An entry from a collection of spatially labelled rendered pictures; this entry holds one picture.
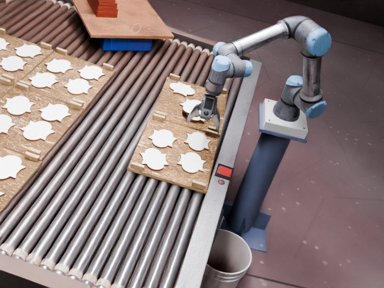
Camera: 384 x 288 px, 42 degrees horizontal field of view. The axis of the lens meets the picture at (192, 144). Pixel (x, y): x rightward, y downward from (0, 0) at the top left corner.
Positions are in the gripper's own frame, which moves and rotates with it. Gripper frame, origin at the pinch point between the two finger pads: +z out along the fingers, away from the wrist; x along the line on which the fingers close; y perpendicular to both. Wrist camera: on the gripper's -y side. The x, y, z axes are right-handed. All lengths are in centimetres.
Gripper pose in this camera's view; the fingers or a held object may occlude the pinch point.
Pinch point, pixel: (202, 127)
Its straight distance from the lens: 227.8
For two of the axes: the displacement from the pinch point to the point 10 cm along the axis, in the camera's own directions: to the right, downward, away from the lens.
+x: -9.6, -2.9, 0.0
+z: -2.3, 7.7, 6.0
